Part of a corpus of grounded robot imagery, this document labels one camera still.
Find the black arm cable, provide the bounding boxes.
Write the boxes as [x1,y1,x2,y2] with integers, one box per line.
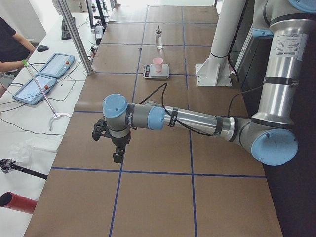
[137,82,265,136]

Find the brown paper table cover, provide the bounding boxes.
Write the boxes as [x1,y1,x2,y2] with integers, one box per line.
[25,6,282,237]

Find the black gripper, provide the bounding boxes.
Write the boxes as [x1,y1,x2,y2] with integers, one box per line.
[109,129,131,163]

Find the red cylinder tube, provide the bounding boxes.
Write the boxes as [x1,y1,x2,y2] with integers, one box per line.
[0,192,37,214]

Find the black computer mouse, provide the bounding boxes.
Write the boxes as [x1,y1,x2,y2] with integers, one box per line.
[37,45,49,52]

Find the white mounting base plate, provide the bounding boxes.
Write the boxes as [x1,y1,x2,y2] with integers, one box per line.
[195,62,233,87]

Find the near teach pendant tablet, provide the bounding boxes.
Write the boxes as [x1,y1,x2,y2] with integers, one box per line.
[12,74,56,105]

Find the person in black shirt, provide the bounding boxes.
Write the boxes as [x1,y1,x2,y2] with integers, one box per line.
[0,16,37,98]

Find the teach pendant tablet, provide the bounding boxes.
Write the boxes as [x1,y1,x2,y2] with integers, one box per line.
[38,53,75,79]
[12,74,56,105]

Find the digital kitchen scale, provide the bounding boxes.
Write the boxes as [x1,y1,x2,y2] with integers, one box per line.
[143,64,169,79]

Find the clear glass sauce bottle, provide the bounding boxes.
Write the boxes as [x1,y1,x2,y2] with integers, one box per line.
[155,25,163,49]

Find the black handheld tool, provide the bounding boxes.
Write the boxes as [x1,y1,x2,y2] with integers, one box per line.
[0,159,48,180]

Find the far teach pendant tablet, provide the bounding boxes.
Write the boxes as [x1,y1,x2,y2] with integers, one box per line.
[38,53,75,79]

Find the aluminium frame post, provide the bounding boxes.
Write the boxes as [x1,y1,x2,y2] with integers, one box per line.
[56,0,93,75]

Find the pink paper cup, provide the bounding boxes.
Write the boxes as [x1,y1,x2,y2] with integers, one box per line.
[153,57,163,72]

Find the green handled reacher grabber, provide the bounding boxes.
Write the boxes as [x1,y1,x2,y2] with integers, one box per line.
[22,59,71,131]

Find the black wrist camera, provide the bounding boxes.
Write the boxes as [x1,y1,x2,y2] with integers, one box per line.
[92,119,111,141]

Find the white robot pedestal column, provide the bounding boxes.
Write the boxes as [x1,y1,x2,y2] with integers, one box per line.
[209,0,246,65]

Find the black keyboard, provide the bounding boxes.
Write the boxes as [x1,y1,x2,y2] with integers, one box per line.
[61,19,72,40]

